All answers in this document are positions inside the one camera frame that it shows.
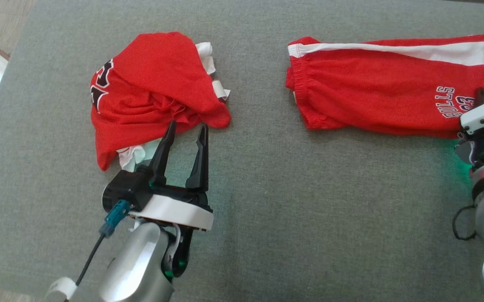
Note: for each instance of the grey sofa seat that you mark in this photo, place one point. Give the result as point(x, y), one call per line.
point(267, 188)

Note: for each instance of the red jersey white sleeves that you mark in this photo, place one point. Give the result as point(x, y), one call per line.
point(149, 75)

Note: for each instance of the red Bulls shorts white stripe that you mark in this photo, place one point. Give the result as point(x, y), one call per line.
point(372, 88)

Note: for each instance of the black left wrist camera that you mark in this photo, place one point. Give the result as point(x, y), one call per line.
point(126, 188)

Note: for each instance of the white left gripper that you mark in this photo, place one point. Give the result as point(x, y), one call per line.
point(174, 212)

